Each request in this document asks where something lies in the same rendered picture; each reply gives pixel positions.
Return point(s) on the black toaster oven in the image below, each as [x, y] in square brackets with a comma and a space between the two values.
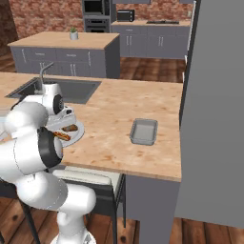
[126, 15]

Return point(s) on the grey kitchen island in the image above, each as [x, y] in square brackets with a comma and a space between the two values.
[63, 55]

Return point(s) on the grey fridge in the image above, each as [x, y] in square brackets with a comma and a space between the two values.
[213, 111]

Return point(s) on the grey wall cupboards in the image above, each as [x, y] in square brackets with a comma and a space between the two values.
[132, 1]

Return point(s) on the grey counter base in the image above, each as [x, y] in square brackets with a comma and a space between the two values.
[152, 209]

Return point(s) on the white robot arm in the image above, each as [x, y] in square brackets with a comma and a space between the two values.
[31, 152]

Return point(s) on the small potted plant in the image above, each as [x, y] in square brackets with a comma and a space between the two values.
[73, 33]

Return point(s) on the grey tupperware container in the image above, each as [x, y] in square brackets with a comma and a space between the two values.
[144, 132]

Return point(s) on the large white plate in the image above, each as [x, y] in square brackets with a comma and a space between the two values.
[77, 135]

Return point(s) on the black oven stack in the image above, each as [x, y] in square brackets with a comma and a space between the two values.
[96, 16]

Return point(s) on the black hob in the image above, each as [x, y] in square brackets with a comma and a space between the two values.
[162, 22]

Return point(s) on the grey tap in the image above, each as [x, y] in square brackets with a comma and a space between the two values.
[42, 74]

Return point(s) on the brown cooked food piece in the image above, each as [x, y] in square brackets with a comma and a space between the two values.
[70, 128]

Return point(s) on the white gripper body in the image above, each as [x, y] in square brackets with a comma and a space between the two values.
[63, 120]

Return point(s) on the orange brown hot dog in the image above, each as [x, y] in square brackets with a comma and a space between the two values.
[63, 136]

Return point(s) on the grey cupboard run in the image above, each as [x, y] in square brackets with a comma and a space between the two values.
[152, 41]

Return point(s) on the black stool with white cushion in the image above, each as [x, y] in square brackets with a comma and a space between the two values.
[105, 187]

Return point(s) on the dark grey sink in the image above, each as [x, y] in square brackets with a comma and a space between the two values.
[77, 90]

